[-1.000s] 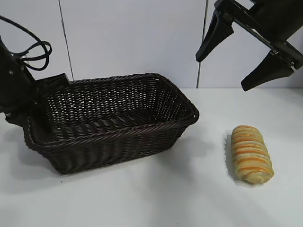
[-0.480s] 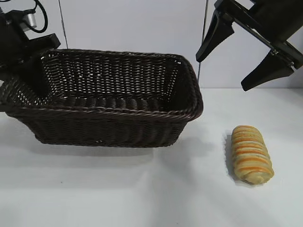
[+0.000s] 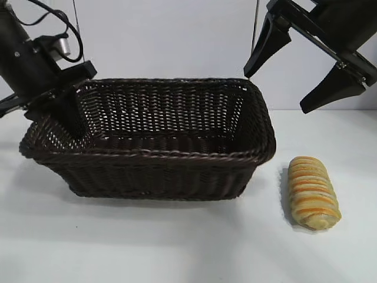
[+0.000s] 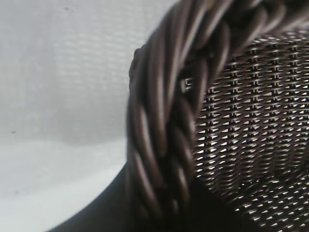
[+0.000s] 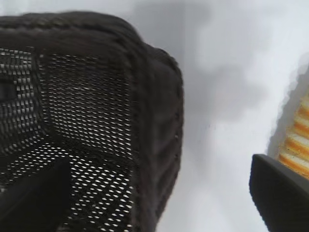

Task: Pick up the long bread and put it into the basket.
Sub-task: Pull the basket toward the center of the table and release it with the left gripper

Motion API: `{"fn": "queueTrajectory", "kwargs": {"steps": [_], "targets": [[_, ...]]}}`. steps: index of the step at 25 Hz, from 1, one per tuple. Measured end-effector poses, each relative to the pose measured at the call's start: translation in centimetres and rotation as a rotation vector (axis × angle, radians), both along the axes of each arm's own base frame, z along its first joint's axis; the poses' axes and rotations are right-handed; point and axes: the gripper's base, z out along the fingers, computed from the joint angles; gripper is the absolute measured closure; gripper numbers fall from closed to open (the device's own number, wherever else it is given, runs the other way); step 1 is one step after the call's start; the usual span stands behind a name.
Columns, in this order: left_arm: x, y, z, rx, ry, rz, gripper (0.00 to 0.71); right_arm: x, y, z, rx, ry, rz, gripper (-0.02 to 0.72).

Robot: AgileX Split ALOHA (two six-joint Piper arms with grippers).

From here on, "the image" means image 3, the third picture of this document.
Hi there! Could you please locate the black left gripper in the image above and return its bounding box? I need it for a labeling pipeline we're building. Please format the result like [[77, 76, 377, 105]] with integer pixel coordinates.
[[0, 38, 98, 141]]

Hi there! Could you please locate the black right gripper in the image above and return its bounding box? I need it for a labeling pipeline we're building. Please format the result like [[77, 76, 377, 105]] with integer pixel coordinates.
[[243, 0, 377, 115]]

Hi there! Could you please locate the long striped bread roll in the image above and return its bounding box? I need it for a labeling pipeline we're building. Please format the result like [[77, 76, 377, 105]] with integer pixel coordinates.
[[287, 156, 343, 231]]

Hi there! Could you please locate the dark brown wicker basket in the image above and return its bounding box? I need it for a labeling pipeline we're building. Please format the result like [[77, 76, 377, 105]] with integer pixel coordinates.
[[19, 77, 278, 202]]

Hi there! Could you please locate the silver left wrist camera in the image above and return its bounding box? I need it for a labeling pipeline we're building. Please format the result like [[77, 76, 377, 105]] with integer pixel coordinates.
[[37, 34, 73, 64]]

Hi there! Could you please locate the black camera cable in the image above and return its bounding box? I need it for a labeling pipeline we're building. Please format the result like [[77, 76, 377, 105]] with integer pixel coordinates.
[[28, 0, 85, 64]]

